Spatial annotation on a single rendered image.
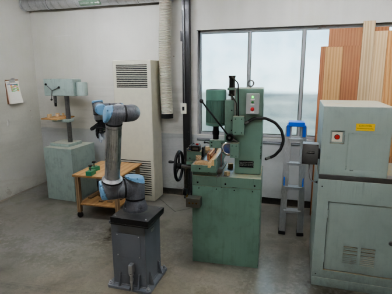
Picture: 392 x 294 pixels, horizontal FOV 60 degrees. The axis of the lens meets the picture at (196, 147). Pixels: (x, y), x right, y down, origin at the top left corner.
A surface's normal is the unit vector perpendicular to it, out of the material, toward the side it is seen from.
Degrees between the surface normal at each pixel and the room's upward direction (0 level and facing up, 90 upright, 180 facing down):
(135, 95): 90
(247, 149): 90
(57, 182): 90
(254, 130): 90
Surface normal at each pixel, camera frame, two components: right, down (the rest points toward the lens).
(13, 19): 0.96, 0.06
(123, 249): -0.29, 0.21
